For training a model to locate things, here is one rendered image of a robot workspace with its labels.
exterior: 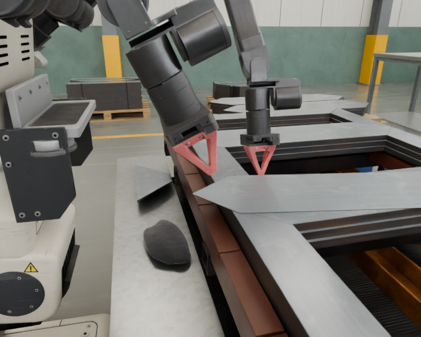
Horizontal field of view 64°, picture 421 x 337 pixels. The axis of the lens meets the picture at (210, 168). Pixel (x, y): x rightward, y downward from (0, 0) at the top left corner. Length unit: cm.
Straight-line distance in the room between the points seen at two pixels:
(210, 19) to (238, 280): 37
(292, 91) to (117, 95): 438
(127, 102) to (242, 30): 435
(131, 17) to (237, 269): 40
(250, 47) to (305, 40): 783
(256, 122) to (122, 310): 48
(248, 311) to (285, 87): 50
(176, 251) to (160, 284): 9
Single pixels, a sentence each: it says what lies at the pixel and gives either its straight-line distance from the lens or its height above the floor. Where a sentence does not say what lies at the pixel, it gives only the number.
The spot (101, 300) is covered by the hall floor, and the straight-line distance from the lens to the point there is 180.
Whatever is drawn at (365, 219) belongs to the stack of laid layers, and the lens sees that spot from 71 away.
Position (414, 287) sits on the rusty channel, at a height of 68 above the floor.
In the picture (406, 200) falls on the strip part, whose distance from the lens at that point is 79.
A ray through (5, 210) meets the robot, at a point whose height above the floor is 89.
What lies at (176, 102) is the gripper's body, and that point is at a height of 110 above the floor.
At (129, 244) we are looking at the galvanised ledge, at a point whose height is 68.
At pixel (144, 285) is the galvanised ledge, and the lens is 78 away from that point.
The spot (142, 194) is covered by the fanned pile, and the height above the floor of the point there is 72.
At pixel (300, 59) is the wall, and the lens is 861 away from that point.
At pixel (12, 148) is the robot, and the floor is 102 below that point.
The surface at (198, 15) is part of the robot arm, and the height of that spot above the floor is 120.
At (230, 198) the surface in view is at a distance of 70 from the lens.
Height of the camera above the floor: 118
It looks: 22 degrees down
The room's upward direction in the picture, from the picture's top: straight up
